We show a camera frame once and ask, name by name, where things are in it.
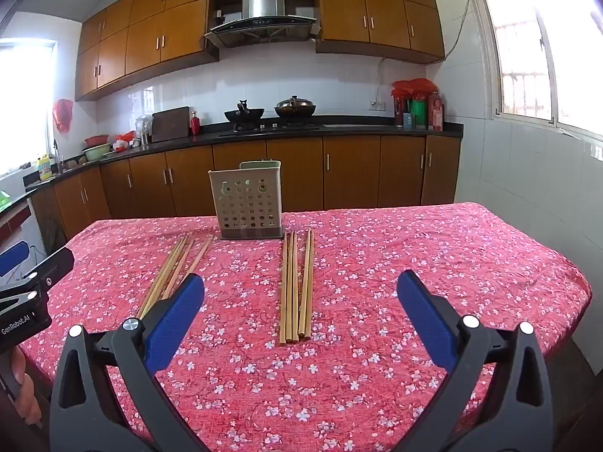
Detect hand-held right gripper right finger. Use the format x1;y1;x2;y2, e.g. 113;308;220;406
393;270;555;452

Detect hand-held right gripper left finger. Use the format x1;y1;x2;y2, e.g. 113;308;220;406
47;273;210;452

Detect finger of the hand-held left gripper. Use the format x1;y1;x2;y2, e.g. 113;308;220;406
0;240;30;278
0;247;75;315

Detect beige perforated chopstick holder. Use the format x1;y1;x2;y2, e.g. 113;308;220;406
208;160;286;241

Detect person's left hand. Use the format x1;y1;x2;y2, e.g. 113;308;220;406
10;346;43;428

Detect red floral tablecloth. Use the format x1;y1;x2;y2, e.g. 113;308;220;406
19;202;593;452

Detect green basin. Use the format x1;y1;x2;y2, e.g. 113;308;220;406
82;144;113;162

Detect hanging red plastic bag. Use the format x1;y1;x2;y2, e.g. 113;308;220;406
53;99;73;133

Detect small bright window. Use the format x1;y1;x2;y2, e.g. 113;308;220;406
0;40;57;180

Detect wooden base cabinets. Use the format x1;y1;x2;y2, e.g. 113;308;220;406
31;134;462;255

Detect dark wooden cutting board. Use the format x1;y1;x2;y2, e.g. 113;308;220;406
152;106;190;143

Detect black kitchen countertop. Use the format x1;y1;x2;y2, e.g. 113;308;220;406
23;120;465;194

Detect green box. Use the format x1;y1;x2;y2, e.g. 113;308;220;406
412;96;429;129

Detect black wok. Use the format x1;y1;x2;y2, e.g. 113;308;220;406
223;100;265;129

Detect black gas stove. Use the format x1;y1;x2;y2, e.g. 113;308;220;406
219;122;326;138

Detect crumpled red bag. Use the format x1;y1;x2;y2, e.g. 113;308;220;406
392;80;436;99

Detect black pot with lid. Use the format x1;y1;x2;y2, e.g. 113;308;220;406
274;96;316;118

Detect large sliding window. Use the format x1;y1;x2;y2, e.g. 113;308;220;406
464;0;603;147

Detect steel range hood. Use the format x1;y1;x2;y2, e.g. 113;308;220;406
204;0;317;49

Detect wall power cable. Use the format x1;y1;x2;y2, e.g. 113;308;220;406
374;0;474;104

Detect wooden wall cabinets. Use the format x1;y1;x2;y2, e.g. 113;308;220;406
74;0;446;102

